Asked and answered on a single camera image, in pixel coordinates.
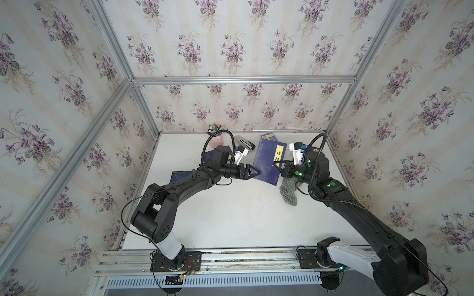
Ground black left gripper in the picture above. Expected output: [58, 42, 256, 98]
[218, 163, 259, 181]

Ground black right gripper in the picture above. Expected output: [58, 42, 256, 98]
[273, 160, 318, 187]

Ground grey patterned cloth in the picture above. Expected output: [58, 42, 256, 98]
[279, 178, 299, 207]

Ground blue book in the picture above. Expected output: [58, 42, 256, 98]
[170, 171, 193, 183]
[253, 139, 287, 186]
[203, 150, 216, 167]

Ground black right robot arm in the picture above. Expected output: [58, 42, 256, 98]
[273, 143, 429, 296]

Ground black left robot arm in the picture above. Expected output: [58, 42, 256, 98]
[131, 145, 261, 261]

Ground grey black stapler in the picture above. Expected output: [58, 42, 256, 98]
[235, 136, 256, 150]

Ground colourful highlighter pack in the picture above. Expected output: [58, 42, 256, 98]
[260, 133, 278, 141]

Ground pink pen cup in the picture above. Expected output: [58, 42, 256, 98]
[210, 134, 225, 149]

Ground pens in cup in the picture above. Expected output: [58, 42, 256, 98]
[207, 124, 222, 136]

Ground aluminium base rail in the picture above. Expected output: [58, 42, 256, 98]
[92, 245, 401, 289]

